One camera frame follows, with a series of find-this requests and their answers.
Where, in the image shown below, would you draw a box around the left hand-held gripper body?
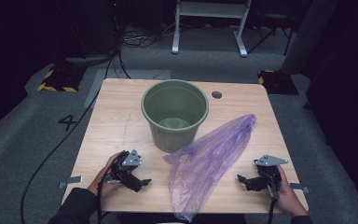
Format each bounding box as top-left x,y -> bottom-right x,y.
106,148 -> 144,193

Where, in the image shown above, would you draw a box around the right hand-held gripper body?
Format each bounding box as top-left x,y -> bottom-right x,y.
253,154 -> 288,200

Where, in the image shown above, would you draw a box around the purple plastic bag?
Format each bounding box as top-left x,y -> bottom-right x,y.
162,113 -> 257,222

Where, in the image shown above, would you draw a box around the green plastic bin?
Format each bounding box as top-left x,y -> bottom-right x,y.
140,78 -> 210,154

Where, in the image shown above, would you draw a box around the person's left hand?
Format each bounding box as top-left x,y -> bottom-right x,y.
87,152 -> 124,198

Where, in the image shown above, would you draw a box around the person's right hand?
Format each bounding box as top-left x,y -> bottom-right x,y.
273,164 -> 309,217

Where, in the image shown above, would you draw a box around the yellow black striped base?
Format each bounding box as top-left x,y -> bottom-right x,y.
257,69 -> 299,95
36,63 -> 87,93

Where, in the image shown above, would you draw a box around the grey pillar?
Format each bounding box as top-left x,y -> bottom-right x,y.
280,0 -> 339,76

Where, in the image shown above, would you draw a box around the black tripod stand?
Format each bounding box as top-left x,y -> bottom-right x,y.
248,12 -> 296,56

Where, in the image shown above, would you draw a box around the right hand-held gripper cable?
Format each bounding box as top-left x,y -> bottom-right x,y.
266,181 -> 281,224

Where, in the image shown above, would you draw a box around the hand-held gripper cable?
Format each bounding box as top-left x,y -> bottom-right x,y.
96,150 -> 129,224
266,181 -> 281,224

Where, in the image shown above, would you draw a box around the metal table bracket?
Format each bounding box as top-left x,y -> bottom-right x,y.
288,182 -> 310,194
58,175 -> 84,189

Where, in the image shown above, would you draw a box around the left hand-held gripper cable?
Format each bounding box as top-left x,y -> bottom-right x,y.
96,150 -> 129,224

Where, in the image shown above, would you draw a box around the thick black floor cable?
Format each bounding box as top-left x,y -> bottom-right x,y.
20,49 -> 122,224

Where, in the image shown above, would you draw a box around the tangled floor cables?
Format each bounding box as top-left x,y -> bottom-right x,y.
120,27 -> 175,49

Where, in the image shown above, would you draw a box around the white metal stand frame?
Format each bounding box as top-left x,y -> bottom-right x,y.
171,0 -> 253,58

